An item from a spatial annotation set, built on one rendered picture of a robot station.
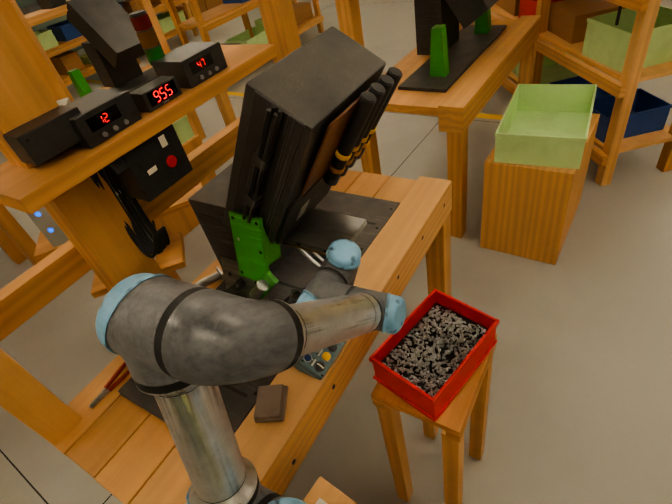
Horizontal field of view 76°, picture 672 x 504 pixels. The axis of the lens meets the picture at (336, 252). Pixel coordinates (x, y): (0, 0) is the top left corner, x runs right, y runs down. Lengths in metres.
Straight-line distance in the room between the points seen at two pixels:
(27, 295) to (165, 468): 0.58
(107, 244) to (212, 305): 0.87
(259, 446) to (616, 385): 1.68
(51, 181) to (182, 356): 0.69
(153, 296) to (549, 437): 1.86
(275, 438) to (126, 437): 0.44
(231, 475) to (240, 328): 0.34
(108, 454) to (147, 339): 0.88
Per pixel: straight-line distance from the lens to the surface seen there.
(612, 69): 3.31
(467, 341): 1.29
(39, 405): 1.44
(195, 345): 0.51
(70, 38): 8.66
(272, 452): 1.17
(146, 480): 1.32
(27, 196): 1.11
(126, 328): 0.58
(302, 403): 1.21
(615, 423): 2.27
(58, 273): 1.42
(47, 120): 1.18
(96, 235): 1.34
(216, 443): 0.73
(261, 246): 1.21
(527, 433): 2.16
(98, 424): 1.49
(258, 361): 0.52
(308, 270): 1.53
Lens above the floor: 1.92
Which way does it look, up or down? 41 degrees down
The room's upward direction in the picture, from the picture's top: 14 degrees counter-clockwise
